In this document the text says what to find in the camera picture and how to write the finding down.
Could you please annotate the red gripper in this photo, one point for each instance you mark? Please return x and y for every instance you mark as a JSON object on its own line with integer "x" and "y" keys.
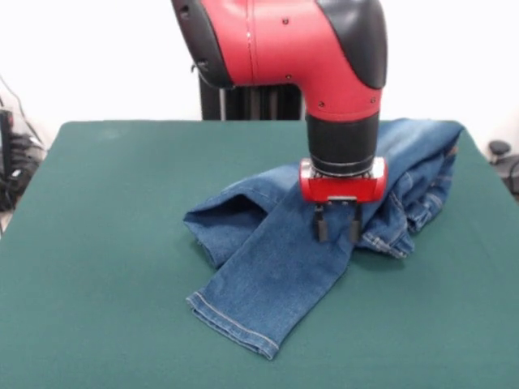
{"x": 344, "y": 188}

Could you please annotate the blue denim jeans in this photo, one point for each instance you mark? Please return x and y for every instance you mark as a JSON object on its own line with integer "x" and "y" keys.
{"x": 275, "y": 283}

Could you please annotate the dark green table cloth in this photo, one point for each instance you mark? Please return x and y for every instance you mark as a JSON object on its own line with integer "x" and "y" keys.
{"x": 81, "y": 316}

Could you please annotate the black equipment box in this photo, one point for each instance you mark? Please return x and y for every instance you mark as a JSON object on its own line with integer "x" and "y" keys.
{"x": 5, "y": 129}

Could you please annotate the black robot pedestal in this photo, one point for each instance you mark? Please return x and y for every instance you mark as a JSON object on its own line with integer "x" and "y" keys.
{"x": 251, "y": 103}

